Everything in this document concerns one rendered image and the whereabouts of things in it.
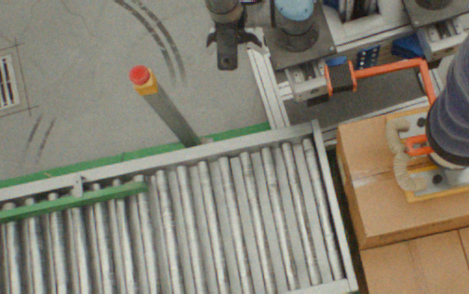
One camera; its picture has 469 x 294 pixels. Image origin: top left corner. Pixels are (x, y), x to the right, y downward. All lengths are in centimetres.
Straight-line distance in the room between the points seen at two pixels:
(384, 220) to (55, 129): 197
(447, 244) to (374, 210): 51
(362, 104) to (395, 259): 84
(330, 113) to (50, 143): 148
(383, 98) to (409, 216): 101
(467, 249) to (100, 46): 219
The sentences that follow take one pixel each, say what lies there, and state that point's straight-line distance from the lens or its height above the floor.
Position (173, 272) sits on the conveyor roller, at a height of 55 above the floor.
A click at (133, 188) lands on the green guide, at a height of 64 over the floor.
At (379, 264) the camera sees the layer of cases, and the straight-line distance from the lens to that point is 232.
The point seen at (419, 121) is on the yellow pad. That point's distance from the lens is 186.
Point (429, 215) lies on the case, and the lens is 196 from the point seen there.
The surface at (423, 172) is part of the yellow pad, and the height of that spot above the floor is 108.
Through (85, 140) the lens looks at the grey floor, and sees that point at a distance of 322.
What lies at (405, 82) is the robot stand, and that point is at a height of 21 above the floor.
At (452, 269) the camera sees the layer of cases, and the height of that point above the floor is 54.
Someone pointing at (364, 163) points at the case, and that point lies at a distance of 197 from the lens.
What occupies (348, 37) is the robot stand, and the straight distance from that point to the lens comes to 213.
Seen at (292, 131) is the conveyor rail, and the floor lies 59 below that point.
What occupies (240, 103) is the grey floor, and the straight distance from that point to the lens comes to 306.
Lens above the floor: 284
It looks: 75 degrees down
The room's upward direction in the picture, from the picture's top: 10 degrees counter-clockwise
